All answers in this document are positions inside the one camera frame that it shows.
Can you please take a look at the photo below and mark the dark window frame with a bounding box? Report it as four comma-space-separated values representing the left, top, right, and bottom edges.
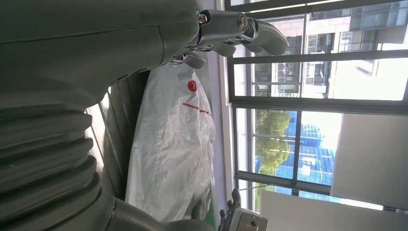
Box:
223, 0, 408, 198

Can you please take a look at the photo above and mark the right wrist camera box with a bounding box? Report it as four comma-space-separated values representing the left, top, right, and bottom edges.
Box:
229, 208, 269, 231

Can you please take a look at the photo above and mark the grey mailer package red print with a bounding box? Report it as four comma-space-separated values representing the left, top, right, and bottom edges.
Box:
125, 62, 217, 223

